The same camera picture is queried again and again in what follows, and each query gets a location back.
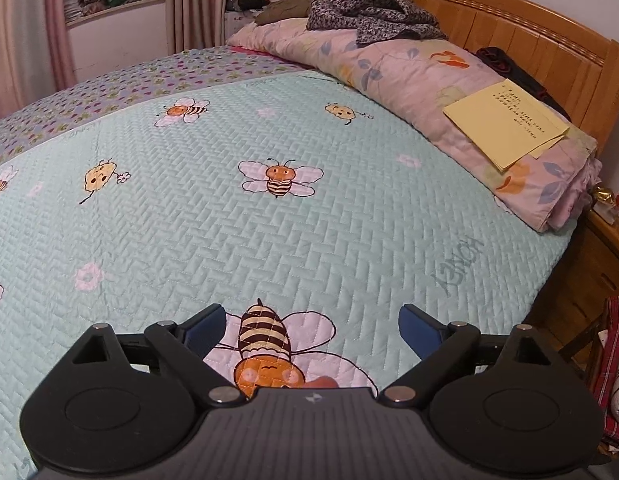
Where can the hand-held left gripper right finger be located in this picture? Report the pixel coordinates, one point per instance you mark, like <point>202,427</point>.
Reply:
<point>417,330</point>

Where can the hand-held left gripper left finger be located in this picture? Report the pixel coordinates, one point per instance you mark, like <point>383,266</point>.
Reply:
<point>209,327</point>

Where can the teal bee-print quilted blanket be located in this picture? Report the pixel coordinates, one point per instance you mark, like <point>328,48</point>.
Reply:
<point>339,235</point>

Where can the wooden bedside cabinet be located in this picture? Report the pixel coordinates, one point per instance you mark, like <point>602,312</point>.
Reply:
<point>584,280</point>

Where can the red plaid cloth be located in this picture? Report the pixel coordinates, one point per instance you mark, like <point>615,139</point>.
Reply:
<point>614,375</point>

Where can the gold ornament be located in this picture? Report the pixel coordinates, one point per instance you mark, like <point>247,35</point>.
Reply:
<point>603,197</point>

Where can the yellow paper sheet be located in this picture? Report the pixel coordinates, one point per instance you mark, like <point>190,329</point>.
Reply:
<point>509,120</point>

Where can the purple floral bedsheet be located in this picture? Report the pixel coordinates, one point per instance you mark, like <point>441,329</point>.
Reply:
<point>139,90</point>

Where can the pink floral pillow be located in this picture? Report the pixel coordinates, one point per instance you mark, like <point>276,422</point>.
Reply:
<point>414,75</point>

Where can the dark red-trimmed bag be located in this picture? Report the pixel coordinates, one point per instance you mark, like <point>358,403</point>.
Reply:
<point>524,75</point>

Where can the dark speckled garment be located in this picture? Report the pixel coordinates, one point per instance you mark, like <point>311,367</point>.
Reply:
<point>369,10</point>

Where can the wooden headboard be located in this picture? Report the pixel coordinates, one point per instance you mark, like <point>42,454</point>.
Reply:
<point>514,20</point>

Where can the brown pillow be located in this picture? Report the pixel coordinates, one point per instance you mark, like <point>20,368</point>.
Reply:
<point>284,7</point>

